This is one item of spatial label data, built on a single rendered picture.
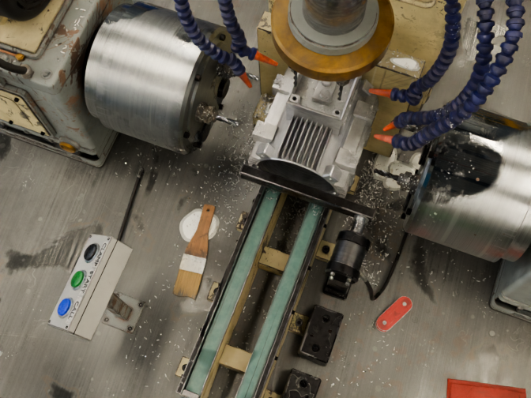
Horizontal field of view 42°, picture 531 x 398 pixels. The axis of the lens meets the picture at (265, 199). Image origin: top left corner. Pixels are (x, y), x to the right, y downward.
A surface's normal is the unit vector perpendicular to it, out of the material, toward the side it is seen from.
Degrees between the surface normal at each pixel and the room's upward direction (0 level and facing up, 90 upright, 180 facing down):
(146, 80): 32
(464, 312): 0
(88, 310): 50
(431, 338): 0
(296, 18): 0
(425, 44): 90
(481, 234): 62
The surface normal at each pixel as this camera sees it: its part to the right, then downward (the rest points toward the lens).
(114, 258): 0.70, 0.04
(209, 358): -0.02, -0.33
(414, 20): -0.36, 0.88
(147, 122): -0.33, 0.66
